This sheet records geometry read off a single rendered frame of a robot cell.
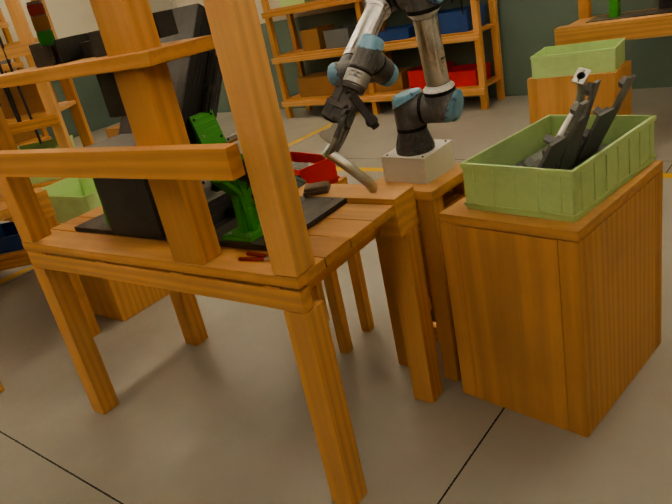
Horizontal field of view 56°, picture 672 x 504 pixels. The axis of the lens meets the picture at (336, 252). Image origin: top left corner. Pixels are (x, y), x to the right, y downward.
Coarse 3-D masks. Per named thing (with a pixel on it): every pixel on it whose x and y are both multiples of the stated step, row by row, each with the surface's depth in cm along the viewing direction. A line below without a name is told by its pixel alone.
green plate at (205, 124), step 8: (192, 120) 227; (200, 120) 229; (208, 120) 232; (216, 120) 235; (192, 128) 228; (200, 128) 229; (208, 128) 232; (216, 128) 234; (200, 136) 228; (208, 136) 231; (216, 136) 234
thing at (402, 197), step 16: (336, 192) 236; (352, 192) 232; (368, 192) 228; (384, 192) 225; (400, 192) 221; (400, 208) 220; (416, 208) 229; (384, 224) 223; (400, 224) 221; (416, 224) 230
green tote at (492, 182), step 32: (544, 128) 252; (640, 128) 218; (480, 160) 226; (512, 160) 240; (608, 160) 206; (640, 160) 222; (480, 192) 218; (512, 192) 209; (544, 192) 200; (576, 192) 194; (608, 192) 209
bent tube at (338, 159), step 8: (328, 144) 184; (336, 152) 186; (336, 160) 185; (344, 160) 185; (344, 168) 185; (352, 168) 184; (352, 176) 186; (360, 176) 186; (368, 176) 188; (368, 184) 189
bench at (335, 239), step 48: (48, 240) 258; (96, 240) 246; (144, 240) 234; (336, 240) 198; (48, 288) 269; (192, 288) 209; (240, 288) 194; (288, 288) 184; (192, 336) 334; (432, 336) 249; (96, 384) 288; (336, 384) 197; (432, 384) 252; (336, 432) 200; (336, 480) 210
